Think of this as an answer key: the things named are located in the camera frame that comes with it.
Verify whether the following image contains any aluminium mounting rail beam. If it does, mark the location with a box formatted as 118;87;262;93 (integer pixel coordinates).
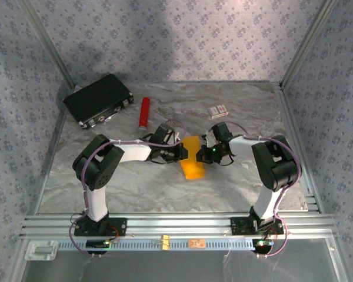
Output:
19;213;338;237

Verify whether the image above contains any silver metal bracket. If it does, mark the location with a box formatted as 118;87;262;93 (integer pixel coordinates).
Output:
24;240;59;261

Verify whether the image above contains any aluminium frame post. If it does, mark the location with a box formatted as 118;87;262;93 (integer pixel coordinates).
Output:
17;0;77;90
279;0;339;89

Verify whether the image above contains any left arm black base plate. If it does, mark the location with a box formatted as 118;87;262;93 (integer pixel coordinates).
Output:
74;217;128;237

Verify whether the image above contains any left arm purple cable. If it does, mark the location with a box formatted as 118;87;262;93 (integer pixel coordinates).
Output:
69;119;187;259

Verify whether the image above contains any black hard case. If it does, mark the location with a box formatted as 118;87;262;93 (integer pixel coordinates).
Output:
62;73;135;130

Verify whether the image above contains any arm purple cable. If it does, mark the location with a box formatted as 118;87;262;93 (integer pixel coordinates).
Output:
223;120;301;259
69;119;187;259

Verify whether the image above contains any red glitter microphone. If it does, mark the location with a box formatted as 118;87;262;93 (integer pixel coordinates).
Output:
136;97;152;139

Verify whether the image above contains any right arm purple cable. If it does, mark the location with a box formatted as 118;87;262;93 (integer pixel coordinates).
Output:
223;120;301;259

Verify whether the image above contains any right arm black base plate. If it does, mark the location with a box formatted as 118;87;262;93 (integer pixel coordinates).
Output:
230;216;285;236

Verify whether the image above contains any yellow cloth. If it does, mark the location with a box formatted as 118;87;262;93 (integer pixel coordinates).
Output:
179;135;207;180

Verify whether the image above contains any aluminium side rail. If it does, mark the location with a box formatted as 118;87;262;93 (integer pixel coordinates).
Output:
34;88;76;215
278;83;323;214

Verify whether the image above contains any grey acrylic panel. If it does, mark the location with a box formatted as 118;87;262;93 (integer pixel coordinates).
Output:
20;237;347;282

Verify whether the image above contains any playing card box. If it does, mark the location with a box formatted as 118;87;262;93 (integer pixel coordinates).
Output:
207;105;229;119

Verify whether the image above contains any grey slotted cable duct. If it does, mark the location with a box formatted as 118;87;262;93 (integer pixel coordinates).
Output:
57;237;258;252

